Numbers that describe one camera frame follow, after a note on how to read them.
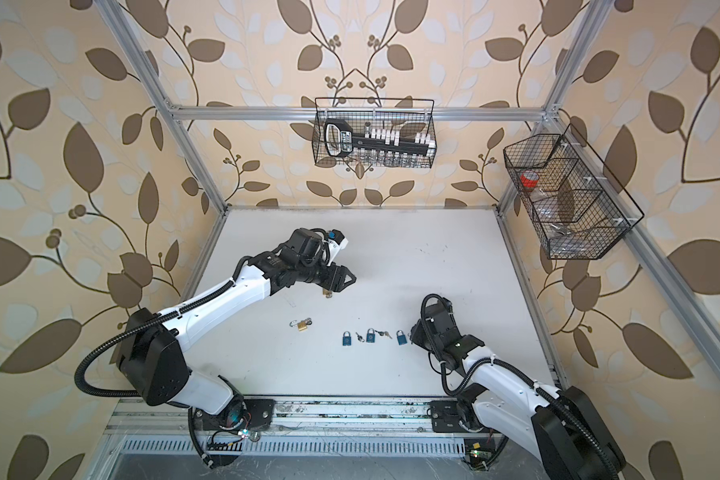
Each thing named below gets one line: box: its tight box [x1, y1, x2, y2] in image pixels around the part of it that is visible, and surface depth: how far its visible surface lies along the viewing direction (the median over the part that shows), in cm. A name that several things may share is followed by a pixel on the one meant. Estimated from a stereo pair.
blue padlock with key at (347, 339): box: [342, 330, 365, 346], surface depth 89 cm
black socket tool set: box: [324, 118, 435, 163], surface depth 86 cm
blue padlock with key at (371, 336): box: [366, 328, 393, 343], surface depth 89 cm
